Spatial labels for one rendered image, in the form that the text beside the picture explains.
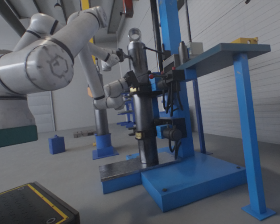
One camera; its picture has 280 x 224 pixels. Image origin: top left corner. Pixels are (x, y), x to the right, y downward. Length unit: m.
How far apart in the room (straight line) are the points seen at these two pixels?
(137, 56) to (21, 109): 1.32
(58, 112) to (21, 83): 11.87
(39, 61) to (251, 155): 1.19
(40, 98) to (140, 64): 11.26
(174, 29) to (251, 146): 1.52
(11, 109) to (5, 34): 13.59
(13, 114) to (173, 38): 1.75
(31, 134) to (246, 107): 1.12
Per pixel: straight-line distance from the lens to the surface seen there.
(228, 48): 1.10
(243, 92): 1.18
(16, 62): 0.67
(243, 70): 1.19
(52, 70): 0.63
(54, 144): 4.12
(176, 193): 1.34
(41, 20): 1.47
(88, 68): 1.23
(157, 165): 1.77
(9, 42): 14.06
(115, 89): 1.18
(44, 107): 12.65
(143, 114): 1.74
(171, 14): 2.22
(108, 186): 1.71
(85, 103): 12.40
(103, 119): 2.99
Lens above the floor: 0.73
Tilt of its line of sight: level
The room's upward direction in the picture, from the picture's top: 7 degrees counter-clockwise
